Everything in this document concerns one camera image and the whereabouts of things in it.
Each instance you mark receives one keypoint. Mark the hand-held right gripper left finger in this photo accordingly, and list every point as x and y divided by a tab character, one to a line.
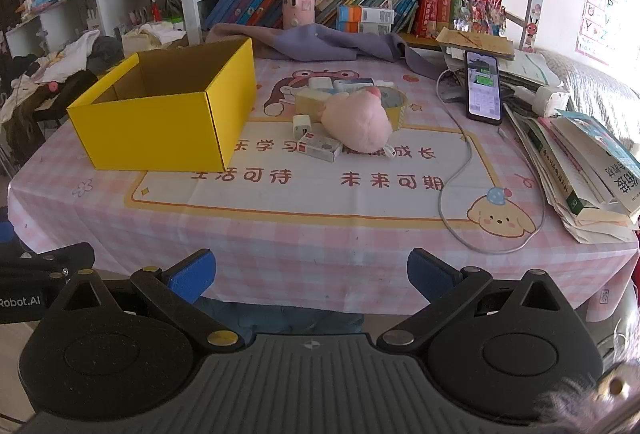
192	271

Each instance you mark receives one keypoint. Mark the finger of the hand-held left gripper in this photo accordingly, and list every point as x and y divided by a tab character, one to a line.
60	259

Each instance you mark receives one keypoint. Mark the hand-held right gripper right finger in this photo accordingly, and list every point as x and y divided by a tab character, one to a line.
430	269

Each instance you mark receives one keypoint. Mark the yellow cardboard box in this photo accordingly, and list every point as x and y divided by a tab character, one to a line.
150	134

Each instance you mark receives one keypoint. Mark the yellow tape roll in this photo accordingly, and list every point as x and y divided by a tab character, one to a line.
397	111

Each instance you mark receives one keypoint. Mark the pink plush toy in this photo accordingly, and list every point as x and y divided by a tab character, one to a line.
355	124

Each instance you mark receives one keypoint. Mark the small white red-marked box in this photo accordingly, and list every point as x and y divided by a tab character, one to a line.
320	148

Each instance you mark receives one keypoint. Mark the white charger plug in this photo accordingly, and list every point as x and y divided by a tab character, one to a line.
301	126

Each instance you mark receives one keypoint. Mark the pink cylindrical container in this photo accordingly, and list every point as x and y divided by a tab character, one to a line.
298	4

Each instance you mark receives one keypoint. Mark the stack of textbooks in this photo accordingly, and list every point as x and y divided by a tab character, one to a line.
575	174

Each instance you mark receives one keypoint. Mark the black smartphone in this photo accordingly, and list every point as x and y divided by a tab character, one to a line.
482	89

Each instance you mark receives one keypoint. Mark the fuzzy grey garment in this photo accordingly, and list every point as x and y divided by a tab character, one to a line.
575	399

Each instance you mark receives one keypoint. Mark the pile of clothes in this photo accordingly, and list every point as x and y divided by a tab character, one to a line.
60	64

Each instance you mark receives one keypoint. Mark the white power adapter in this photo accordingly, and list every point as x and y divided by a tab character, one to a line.
547	101

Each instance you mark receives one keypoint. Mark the pile of loose papers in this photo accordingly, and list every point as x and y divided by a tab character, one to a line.
525	69

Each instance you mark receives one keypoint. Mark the brown paper envelope stack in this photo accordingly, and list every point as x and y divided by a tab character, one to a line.
475	43

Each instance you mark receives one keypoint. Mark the grey patterned blanket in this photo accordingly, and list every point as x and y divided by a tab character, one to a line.
595	89

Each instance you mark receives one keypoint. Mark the purple pink cloth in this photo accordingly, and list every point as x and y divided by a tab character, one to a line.
310	41

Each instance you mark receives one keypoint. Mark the colourful sticker bundle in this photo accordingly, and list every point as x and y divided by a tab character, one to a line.
482	16

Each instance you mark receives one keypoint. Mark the blue tissue packet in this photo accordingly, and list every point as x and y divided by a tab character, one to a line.
44	1

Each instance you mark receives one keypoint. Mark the orange white small boxes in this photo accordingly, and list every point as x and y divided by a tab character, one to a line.
365	16

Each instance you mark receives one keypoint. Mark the red toy figure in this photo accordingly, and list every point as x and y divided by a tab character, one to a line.
156	11

